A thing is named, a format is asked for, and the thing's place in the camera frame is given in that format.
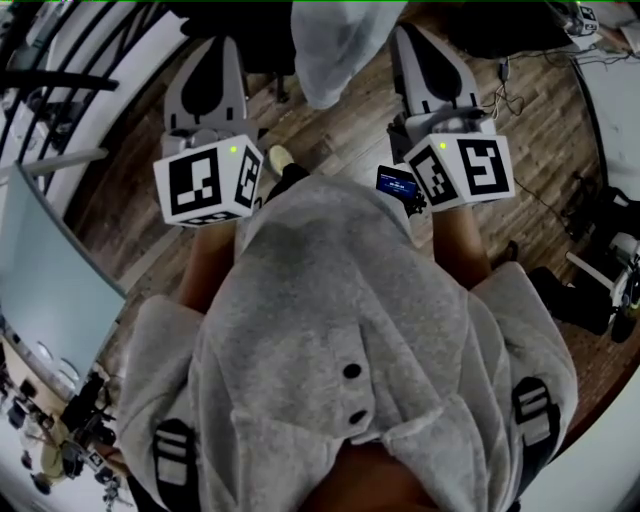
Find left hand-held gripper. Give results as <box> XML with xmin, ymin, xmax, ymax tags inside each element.
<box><xmin>152</xmin><ymin>34</ymin><xmax>265</xmax><ymax>229</ymax></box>

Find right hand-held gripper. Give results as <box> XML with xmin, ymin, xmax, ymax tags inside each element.
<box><xmin>387</xmin><ymin>22</ymin><xmax>517</xmax><ymax>214</ymax></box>

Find pale grey clothes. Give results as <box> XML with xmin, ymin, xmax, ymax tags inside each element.
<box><xmin>289</xmin><ymin>0</ymin><xmax>409</xmax><ymax>111</ymax></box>

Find person's right forearm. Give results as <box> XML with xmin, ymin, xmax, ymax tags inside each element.
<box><xmin>428</xmin><ymin>204</ymin><xmax>495</xmax><ymax>292</ymax></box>

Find person's left forearm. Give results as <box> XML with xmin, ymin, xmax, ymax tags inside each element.
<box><xmin>176</xmin><ymin>221</ymin><xmax>240</xmax><ymax>317</ymax></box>

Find large black bag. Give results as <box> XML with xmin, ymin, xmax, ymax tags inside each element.
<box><xmin>448</xmin><ymin>0</ymin><xmax>567</xmax><ymax>60</ymax></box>

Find person's left pale shoe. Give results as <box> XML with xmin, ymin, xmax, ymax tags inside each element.
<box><xmin>266</xmin><ymin>144</ymin><xmax>297</xmax><ymax>177</ymax></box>

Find small black screen device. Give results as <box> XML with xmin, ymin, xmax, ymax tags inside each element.
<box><xmin>374</xmin><ymin>163</ymin><xmax>430</xmax><ymax>217</ymax></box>

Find person's black trouser leg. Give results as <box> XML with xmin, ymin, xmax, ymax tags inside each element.
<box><xmin>256</xmin><ymin>162</ymin><xmax>312</xmax><ymax>207</ymax></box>

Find black metal railing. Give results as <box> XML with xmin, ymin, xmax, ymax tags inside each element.
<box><xmin>0</xmin><ymin>0</ymin><xmax>187</xmax><ymax>167</ymax></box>

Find spare hand-held gripper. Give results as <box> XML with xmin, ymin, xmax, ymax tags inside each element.
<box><xmin>563</xmin><ymin>1</ymin><xmax>602</xmax><ymax>37</ymax></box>

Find glass desk with white legs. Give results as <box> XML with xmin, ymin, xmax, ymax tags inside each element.
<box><xmin>0</xmin><ymin>147</ymin><xmax>177</xmax><ymax>402</ymax></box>

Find person's grey buttoned sweatshirt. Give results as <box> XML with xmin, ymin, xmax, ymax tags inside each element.
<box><xmin>114</xmin><ymin>172</ymin><xmax>580</xmax><ymax>512</ymax></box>

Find black floor bag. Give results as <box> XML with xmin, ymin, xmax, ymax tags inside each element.
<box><xmin>528</xmin><ymin>266</ymin><xmax>617</xmax><ymax>337</ymax></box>

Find person's neck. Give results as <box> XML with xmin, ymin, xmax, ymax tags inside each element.
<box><xmin>303</xmin><ymin>441</ymin><xmax>437</xmax><ymax>512</ymax></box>

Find black floor cable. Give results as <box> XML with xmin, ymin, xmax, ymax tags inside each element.
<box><xmin>513</xmin><ymin>177</ymin><xmax>582</xmax><ymax>237</ymax></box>

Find black grey shoulder strap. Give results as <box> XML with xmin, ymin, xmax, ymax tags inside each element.
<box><xmin>511</xmin><ymin>376</ymin><xmax>562</xmax><ymax>501</ymax></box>
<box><xmin>151</xmin><ymin>417</ymin><xmax>197</xmax><ymax>512</ymax></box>

